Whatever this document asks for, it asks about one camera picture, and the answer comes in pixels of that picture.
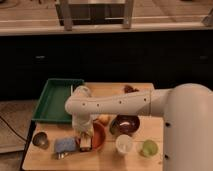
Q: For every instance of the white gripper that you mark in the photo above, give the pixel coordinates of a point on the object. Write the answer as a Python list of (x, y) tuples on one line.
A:
[(83, 124)]

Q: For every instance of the white eraser block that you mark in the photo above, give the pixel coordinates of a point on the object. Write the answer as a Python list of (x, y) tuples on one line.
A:
[(85, 143)]

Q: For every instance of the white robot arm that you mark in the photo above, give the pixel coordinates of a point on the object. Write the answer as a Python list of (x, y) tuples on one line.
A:
[(187, 112)]

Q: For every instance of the dark purple bowl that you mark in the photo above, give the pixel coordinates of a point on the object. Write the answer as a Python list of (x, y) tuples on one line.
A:
[(123, 124)]

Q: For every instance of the blue sponge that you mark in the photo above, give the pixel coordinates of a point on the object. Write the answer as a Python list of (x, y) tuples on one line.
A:
[(65, 145)]

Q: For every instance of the green plastic tray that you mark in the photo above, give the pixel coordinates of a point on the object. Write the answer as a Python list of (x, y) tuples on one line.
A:
[(50, 106)]

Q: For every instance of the white plastic fork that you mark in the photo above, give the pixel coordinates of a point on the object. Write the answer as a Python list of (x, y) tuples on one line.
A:
[(71, 89)]

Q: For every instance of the small metal cup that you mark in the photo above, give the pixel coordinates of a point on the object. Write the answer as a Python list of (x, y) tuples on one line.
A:
[(41, 140)]

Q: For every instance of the white cup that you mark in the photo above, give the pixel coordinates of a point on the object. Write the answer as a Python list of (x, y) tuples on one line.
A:
[(123, 144)]

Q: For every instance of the brown dried food piece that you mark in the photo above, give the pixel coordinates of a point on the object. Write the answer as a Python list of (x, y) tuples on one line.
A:
[(129, 89)]

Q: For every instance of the green cup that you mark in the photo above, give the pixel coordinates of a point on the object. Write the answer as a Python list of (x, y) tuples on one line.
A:
[(149, 148)]

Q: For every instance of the white wooden chair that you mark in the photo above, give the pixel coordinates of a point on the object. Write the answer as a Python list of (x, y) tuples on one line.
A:
[(94, 12)]

